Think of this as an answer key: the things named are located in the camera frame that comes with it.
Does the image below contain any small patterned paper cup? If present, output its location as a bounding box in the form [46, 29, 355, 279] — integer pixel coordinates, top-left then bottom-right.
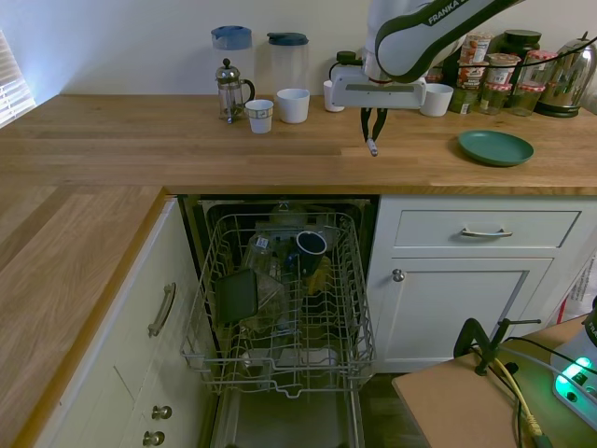
[243, 99, 275, 135]

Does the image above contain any black plastic container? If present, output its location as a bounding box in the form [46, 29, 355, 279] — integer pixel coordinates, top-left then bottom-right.
[214, 267, 259, 327]

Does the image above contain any white cabinet with drawers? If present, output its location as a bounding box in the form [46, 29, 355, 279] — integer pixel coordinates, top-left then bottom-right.
[31, 199, 221, 448]

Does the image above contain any wide white cup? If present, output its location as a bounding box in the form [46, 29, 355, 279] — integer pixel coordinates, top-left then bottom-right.
[419, 83, 455, 118]

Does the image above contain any wire dishwasher rack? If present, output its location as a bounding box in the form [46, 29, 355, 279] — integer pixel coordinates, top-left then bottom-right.
[178, 211, 379, 400]

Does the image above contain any red oatmeal cup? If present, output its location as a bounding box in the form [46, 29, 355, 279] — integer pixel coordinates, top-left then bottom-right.
[456, 60, 487, 91]

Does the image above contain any glass French press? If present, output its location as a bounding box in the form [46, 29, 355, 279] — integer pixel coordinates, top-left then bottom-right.
[215, 57, 257, 126]

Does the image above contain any grey cable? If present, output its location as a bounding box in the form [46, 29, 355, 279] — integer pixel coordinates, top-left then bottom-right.
[497, 346, 576, 380]

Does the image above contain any large black protein tub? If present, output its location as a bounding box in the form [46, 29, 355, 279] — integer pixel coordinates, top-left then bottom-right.
[500, 29, 544, 63]

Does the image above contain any yellow cable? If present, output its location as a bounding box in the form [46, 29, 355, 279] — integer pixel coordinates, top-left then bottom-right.
[493, 356, 546, 439]

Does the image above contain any teal plate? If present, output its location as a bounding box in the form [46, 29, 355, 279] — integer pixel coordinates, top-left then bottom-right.
[456, 129, 535, 168]

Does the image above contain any clear pitcher dark blue lid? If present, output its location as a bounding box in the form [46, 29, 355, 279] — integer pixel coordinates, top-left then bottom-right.
[266, 31, 312, 95]

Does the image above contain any white plastic bag red print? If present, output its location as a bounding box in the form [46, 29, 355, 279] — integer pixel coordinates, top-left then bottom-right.
[556, 250, 597, 324]

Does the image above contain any black camera cable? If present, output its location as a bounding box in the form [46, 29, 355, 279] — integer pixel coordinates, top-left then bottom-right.
[327, 31, 590, 85]

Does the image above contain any black screw clamp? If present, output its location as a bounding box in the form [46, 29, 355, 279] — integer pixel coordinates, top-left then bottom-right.
[453, 316, 543, 377]

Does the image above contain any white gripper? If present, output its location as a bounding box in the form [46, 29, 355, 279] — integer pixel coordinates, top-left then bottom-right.
[331, 64, 428, 144]

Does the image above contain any clear pitcher light blue lid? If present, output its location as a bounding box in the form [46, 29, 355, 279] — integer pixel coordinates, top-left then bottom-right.
[210, 25, 255, 102]

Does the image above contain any dishwasher housing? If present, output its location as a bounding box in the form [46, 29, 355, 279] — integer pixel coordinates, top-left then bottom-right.
[177, 194, 381, 375]

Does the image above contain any stainless steel electric kettle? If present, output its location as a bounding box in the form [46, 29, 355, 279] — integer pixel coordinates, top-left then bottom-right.
[533, 31, 597, 119]

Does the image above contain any tall glass jar checkered lid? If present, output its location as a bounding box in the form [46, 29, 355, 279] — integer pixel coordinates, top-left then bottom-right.
[521, 49, 560, 89]

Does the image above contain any white mug with handle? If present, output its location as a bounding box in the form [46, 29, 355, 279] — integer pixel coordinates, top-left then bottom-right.
[275, 88, 312, 125]

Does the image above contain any yellow item in rack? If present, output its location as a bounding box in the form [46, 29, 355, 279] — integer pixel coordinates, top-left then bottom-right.
[304, 259, 333, 296]

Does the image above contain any clear drinking glass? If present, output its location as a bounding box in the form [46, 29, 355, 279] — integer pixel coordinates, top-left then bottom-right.
[239, 231, 293, 324]

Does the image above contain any dishwasher door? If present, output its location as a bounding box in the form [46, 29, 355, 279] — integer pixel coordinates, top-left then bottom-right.
[211, 385, 370, 448]

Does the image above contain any dark blue mug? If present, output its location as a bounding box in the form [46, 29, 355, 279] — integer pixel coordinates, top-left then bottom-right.
[295, 229, 328, 277]

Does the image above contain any black base cable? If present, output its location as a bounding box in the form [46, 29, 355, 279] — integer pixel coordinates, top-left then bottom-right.
[503, 334, 597, 448]

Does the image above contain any plain white cup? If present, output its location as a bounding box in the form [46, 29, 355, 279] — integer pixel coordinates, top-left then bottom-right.
[323, 79, 347, 114]

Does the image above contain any metal drawer handle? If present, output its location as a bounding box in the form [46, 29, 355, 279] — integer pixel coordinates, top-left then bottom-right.
[460, 227, 514, 239]
[147, 281, 178, 339]

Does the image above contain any white cabinet with door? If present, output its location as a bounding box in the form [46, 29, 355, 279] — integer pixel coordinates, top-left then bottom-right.
[367, 194, 597, 375]

